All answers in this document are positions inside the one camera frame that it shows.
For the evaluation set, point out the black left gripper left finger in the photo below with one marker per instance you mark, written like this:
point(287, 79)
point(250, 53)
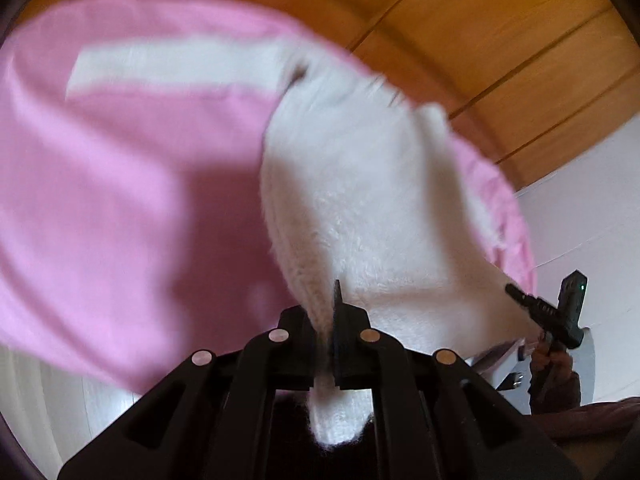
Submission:
point(210, 417)

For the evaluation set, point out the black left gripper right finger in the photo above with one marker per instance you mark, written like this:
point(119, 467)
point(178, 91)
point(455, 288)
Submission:
point(434, 417)

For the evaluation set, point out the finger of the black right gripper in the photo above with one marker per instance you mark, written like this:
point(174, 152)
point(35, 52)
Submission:
point(538, 309)

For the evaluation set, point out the white knit sweater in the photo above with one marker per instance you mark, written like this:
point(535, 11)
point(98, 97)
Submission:
point(360, 190)

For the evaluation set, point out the person's right hand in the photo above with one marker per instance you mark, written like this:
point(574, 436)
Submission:
point(551, 366)

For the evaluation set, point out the pink bed sheet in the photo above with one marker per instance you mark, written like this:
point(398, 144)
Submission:
point(132, 230)

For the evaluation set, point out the orange wooden headboard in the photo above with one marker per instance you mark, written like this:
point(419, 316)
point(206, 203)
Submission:
point(533, 83)

